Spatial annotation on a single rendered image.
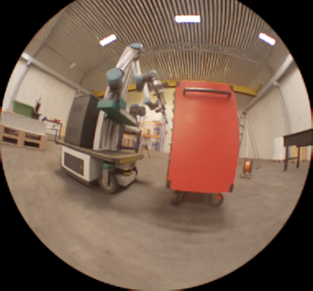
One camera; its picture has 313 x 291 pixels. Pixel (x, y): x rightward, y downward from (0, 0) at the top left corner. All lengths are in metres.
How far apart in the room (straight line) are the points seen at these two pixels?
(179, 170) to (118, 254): 0.56
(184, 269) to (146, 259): 0.14
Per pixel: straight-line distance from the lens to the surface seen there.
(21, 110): 3.38
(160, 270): 0.45
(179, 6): 8.05
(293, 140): 3.28
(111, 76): 0.76
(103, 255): 0.47
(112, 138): 1.17
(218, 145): 0.66
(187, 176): 0.65
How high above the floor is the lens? 0.42
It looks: 8 degrees up
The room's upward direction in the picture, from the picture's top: 7 degrees clockwise
